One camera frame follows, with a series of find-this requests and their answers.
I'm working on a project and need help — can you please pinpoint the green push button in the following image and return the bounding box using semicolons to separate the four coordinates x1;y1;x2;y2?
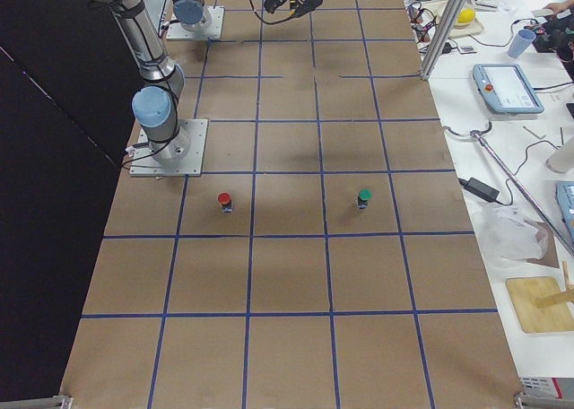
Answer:
357;188;372;210

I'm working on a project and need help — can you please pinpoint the red push button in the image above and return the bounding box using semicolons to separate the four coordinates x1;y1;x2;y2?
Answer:
217;192;233;213

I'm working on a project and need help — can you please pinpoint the yellow lemon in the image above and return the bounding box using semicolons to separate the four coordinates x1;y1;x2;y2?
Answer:
455;8;476;28

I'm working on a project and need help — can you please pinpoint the metal rod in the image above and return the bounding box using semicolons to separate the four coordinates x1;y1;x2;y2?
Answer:
443;120;573;256

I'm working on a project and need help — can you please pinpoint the teach pendant tablet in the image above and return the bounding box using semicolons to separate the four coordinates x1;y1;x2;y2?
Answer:
472;64;544;114

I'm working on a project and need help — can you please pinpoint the blue plastic cup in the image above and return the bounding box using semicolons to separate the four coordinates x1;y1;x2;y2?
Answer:
507;29;536;58

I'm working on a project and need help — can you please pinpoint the black power adapter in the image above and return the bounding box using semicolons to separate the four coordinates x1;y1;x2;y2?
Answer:
462;178;500;203

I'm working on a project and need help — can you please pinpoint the clear plastic bag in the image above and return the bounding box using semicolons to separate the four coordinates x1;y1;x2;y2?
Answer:
473;204;559;268

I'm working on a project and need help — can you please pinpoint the wooden board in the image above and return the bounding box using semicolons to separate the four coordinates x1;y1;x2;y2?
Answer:
505;276;573;334

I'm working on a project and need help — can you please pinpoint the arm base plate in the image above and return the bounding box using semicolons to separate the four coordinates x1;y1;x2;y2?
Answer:
128;119;208;177
166;5;225;41

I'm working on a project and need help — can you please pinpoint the aluminium frame post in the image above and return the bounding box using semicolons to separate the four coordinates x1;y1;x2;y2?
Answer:
420;0;466;81

